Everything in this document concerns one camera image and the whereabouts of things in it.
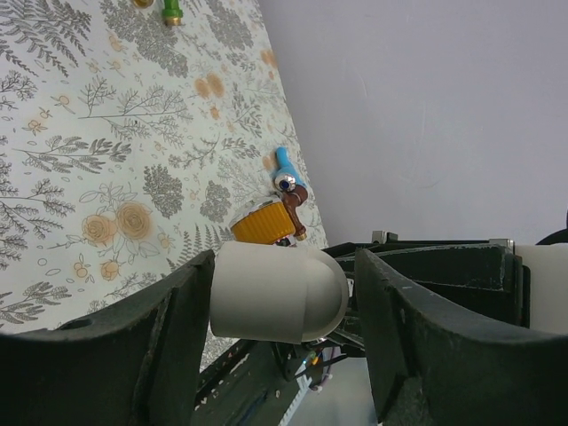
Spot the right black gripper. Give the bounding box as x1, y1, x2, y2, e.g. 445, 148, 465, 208
327, 231, 530, 327

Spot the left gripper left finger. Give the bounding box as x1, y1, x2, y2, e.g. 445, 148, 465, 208
1, 251, 214, 425

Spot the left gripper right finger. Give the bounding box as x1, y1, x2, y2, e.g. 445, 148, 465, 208
354, 249, 567, 425

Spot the white pipe elbow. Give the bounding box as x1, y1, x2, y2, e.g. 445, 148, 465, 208
210, 241, 350, 344

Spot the orange water faucet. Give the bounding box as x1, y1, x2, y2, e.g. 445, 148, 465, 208
229, 195, 296, 245

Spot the brown water faucet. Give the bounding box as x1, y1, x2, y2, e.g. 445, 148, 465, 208
281, 185, 309, 241

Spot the blue water faucet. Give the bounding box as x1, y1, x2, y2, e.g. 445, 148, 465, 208
272, 146, 307, 193

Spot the green water faucet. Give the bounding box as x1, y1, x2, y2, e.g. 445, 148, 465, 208
162, 0, 184, 27

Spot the floral table mat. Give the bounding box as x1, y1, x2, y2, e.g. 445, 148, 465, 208
1, 1, 306, 335

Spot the white green faucet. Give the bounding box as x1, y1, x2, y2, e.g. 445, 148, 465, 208
132, 0, 154, 9

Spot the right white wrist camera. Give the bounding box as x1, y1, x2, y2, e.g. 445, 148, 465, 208
516, 243, 568, 335

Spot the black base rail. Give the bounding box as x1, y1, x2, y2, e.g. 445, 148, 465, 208
190, 340, 308, 426

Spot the white cable duct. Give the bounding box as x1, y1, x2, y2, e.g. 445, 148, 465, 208
279, 351, 320, 426

